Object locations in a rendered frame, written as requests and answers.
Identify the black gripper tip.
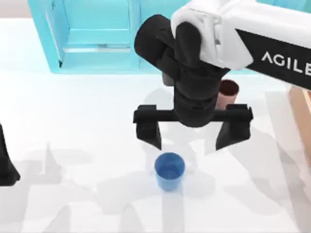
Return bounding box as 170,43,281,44
0,123,21,188

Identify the light blue rack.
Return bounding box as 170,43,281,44
26,0,163,74

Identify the blue cup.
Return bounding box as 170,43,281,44
154,152,186,192

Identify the brown cup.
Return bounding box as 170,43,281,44
218,79,240,110

